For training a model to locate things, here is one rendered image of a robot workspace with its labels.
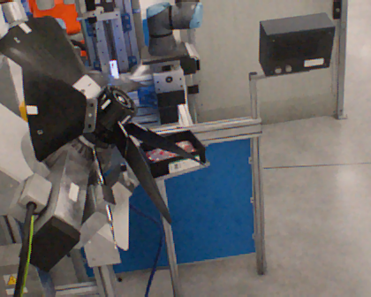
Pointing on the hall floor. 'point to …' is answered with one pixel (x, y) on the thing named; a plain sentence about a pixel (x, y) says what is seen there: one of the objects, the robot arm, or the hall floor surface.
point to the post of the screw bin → (170, 246)
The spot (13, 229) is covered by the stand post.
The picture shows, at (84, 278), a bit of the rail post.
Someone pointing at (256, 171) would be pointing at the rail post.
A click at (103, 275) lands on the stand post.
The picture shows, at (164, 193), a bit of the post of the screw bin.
